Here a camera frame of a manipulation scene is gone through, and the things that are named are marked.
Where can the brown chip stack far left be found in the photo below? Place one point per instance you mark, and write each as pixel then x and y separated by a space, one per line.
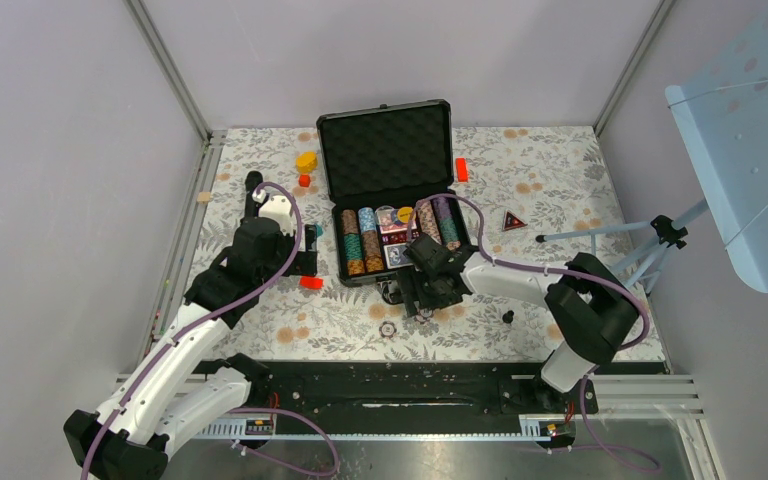
pixel 352 243

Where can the black poker chip case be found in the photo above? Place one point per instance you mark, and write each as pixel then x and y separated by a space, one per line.
pixel 394 156

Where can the purple chip stack far right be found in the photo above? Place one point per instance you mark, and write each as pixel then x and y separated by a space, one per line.
pixel 446 223

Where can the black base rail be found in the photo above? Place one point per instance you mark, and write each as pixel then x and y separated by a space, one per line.
pixel 389 398

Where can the black microphone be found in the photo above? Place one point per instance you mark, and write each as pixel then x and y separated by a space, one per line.
pixel 252 192

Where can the poker chip with die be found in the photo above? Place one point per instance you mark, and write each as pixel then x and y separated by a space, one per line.
pixel 423 319

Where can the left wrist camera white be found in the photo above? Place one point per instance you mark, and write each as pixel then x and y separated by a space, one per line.
pixel 276 207

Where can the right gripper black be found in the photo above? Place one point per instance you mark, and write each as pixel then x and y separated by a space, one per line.
pixel 410 280

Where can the yellow dealer button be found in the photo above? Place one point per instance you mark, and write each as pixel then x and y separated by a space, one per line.
pixel 405 215

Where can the red block beside case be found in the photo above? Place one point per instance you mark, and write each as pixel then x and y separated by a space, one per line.
pixel 462 171

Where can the floral table mat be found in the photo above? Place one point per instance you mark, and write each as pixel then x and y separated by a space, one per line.
pixel 553 178

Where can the light blue tripod stand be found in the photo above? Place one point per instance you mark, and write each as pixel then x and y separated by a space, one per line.
pixel 646 262

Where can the red playing card deck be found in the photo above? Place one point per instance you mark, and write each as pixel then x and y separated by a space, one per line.
pixel 401 228

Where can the red rectangular block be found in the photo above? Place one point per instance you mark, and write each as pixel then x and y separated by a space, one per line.
pixel 311 282

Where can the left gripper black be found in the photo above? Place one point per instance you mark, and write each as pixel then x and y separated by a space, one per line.
pixel 305 265

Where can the light blue perforated panel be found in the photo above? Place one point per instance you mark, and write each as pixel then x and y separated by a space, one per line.
pixel 721 113

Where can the red black triangle card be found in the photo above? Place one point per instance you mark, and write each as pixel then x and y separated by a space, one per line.
pixel 512 222

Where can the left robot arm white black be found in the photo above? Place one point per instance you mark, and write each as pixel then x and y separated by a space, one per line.
pixel 134 433

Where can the clear plastic disc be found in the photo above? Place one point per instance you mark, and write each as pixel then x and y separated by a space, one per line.
pixel 384 218

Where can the poker chip left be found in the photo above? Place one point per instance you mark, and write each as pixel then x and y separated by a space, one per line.
pixel 387 329

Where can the blue playing card deck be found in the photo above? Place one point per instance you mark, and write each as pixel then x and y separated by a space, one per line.
pixel 395 256

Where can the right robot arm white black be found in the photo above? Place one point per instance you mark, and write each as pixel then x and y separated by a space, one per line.
pixel 593 311

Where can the yellow cylinder block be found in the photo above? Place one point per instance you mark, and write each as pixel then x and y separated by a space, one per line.
pixel 306 162

